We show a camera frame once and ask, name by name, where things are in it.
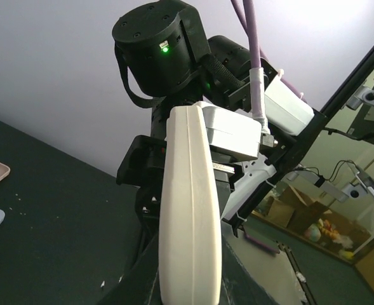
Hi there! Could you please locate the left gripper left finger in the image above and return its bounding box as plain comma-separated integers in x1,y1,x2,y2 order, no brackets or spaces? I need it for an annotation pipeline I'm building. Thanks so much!
97,238,161,304

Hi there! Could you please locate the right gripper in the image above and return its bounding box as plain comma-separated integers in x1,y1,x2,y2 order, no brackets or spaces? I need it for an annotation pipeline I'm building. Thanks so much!
116,134,238,223

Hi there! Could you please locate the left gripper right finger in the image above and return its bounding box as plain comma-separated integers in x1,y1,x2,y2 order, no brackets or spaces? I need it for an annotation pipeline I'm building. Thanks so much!
218,236,280,304

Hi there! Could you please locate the beige cased phone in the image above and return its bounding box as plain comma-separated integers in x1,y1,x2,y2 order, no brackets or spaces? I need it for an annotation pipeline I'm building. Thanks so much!
158,105,222,304

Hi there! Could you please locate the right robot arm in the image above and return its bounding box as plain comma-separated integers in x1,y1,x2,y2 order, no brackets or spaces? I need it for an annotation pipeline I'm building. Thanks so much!
112,1,320,220

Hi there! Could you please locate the right black frame post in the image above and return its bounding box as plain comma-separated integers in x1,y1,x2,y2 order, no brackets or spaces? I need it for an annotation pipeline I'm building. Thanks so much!
226,46,374,233

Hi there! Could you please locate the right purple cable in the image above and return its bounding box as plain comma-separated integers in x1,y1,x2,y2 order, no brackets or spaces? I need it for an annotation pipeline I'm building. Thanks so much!
229,0,308,134

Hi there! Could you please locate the keyboard tray on mount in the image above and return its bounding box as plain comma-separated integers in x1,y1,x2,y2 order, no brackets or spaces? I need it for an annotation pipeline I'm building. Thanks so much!
342,165,374,199

